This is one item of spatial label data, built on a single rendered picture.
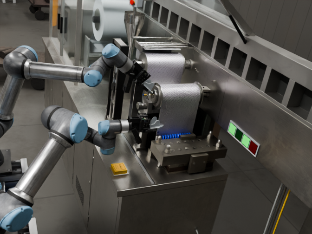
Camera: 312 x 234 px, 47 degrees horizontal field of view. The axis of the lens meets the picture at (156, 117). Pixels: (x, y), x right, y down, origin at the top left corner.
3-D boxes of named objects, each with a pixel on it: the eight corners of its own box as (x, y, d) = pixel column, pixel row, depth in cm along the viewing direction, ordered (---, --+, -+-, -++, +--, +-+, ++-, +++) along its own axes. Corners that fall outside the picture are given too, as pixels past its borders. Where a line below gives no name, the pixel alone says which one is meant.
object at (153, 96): (149, 101, 202) (150, 88, 200) (152, 101, 203) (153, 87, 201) (155, 104, 195) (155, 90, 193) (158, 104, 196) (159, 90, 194)
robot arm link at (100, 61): (82, 72, 175) (99, 59, 172) (88, 65, 185) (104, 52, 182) (94, 85, 178) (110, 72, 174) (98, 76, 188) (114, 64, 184)
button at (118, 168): (110, 167, 193) (110, 163, 192) (122, 165, 196) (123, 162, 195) (114, 175, 188) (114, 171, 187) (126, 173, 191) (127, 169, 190)
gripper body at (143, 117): (152, 119, 192) (131, 120, 187) (150, 133, 196) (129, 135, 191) (146, 112, 198) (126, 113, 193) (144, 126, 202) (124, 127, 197)
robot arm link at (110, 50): (99, 49, 179) (112, 39, 176) (114, 62, 185) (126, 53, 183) (100, 58, 173) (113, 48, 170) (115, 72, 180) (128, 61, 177)
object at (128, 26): (113, 93, 278) (120, 18, 252) (130, 92, 284) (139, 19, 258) (119, 101, 267) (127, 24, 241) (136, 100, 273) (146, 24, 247)
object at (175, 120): (155, 137, 205) (160, 107, 196) (191, 133, 214) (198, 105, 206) (155, 137, 204) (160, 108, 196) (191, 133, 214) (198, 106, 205)
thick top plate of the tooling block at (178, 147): (149, 149, 202) (151, 140, 199) (210, 142, 218) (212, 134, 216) (161, 166, 189) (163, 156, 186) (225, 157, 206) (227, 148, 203)
